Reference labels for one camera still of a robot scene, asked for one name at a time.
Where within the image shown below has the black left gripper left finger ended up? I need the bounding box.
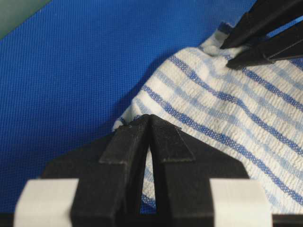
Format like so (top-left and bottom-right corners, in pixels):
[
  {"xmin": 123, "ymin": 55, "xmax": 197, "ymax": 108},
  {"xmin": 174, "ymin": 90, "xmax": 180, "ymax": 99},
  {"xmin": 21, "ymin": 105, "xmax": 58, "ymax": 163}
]
[{"xmin": 41, "ymin": 114, "xmax": 150, "ymax": 227}]

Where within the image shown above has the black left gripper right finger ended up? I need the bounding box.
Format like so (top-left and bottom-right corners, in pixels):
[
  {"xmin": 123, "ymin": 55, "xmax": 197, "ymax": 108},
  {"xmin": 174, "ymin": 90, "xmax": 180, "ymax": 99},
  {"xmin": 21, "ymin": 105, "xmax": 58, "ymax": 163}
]
[{"xmin": 150, "ymin": 115, "xmax": 249, "ymax": 227}]

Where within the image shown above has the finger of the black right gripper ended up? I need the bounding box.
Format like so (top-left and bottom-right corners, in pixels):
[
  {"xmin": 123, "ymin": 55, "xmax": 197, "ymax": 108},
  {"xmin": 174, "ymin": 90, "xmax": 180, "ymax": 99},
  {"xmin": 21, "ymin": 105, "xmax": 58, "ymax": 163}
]
[
  {"xmin": 221, "ymin": 0, "xmax": 303, "ymax": 49},
  {"xmin": 226, "ymin": 21, "xmax": 303, "ymax": 70}
]

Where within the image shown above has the white blue striped towel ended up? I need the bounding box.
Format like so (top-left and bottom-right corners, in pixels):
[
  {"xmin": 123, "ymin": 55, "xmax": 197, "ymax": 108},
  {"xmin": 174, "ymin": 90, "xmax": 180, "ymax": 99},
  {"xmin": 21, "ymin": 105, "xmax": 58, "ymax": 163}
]
[{"xmin": 113, "ymin": 23, "xmax": 303, "ymax": 214}]

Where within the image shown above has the blue table cloth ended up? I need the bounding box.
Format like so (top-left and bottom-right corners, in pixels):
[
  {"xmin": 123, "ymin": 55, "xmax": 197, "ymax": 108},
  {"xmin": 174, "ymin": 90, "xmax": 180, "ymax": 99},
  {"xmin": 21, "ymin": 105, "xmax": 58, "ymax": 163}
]
[{"xmin": 0, "ymin": 0, "xmax": 253, "ymax": 212}]

